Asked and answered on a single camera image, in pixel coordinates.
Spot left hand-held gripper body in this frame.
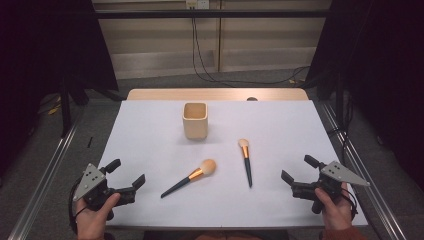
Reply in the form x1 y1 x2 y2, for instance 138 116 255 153
72 162 137 212

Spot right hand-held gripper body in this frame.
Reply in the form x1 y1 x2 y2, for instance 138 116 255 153
291 160 371 215

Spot small makeup brush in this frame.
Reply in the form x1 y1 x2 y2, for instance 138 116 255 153
237 138 254 189

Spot large makeup brush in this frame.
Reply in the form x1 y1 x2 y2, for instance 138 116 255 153
160 158 217 199

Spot beige square cup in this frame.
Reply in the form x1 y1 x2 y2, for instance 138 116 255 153
182 102 209 140

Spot person's right hand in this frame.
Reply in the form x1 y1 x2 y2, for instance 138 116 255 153
314 182 354 231

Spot person's left hand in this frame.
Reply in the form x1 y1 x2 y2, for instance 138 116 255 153
75 192 122 240

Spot black metal stand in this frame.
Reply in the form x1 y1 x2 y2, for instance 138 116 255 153
59 76 73 138

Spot white table sheet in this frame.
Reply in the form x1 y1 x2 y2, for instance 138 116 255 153
98 99 369 230

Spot yellow strip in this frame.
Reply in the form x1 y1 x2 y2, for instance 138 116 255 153
47 96 63 116

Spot person's torso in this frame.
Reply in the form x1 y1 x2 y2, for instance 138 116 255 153
194 234 264 240

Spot wooden table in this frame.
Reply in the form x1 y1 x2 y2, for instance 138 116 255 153
126 87 310 102

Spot black curtain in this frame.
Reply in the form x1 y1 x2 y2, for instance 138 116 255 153
0 0 119 178
304 0 424 191

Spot black horizontal bar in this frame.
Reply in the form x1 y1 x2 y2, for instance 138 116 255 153
94 9 329 19

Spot aluminium rail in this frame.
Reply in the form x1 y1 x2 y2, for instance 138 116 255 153
8 111 84 240
321 102 407 240

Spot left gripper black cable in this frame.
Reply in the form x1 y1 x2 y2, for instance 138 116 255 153
68 178 88 234

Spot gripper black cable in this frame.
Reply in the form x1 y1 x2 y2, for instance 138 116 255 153
68 178 88 234
339 190 360 221

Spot black cable beside rail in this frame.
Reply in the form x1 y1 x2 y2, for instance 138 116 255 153
328 96 354 159

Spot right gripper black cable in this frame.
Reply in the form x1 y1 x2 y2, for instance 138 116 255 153
339 190 360 221

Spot black floor cable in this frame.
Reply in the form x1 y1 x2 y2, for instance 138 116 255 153
190 8 311 86

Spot white wall socket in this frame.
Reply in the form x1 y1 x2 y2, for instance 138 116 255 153
185 0 210 10

